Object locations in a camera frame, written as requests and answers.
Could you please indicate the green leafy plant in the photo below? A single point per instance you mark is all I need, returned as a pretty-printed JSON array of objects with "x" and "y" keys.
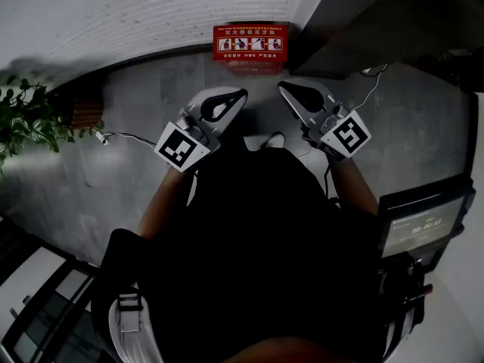
[{"x": 26, "y": 123}]

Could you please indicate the red plastic bin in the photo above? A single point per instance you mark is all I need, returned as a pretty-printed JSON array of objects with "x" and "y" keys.
[{"x": 249, "y": 44}]

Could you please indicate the dark grey partition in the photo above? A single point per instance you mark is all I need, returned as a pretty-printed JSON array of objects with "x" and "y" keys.
[{"x": 397, "y": 28}]

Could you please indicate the black monitor screen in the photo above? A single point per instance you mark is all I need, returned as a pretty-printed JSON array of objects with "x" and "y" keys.
[{"x": 423, "y": 225}]

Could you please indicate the person's black shirt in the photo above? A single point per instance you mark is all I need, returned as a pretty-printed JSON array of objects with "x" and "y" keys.
[{"x": 257, "y": 248}]

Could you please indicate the brown slatted planter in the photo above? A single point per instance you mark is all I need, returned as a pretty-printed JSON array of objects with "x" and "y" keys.
[{"x": 89, "y": 112}]

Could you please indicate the person's right forearm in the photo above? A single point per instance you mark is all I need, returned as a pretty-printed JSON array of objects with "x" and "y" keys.
[{"x": 357, "y": 182}]

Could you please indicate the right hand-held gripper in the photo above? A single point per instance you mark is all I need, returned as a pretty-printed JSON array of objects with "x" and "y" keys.
[{"x": 346, "y": 134}]

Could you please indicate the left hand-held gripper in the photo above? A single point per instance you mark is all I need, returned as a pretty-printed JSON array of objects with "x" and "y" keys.
[{"x": 183, "y": 147}]

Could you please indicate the black framed glass door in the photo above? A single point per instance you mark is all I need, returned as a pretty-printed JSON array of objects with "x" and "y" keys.
[{"x": 41, "y": 293}]

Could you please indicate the person's left forearm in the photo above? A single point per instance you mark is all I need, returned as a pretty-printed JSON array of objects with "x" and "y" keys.
[{"x": 162, "y": 199}]

